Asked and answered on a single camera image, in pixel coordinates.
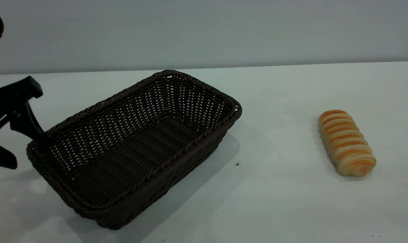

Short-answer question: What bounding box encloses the striped golden bread roll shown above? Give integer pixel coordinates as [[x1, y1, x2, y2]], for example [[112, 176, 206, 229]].
[[318, 110, 377, 177]]

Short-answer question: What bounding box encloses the dark brown wicker basket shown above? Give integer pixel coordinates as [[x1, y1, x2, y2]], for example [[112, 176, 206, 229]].
[[26, 70, 242, 231]]

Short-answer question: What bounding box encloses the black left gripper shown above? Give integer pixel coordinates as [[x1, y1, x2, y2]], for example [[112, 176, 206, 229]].
[[0, 76, 50, 170]]

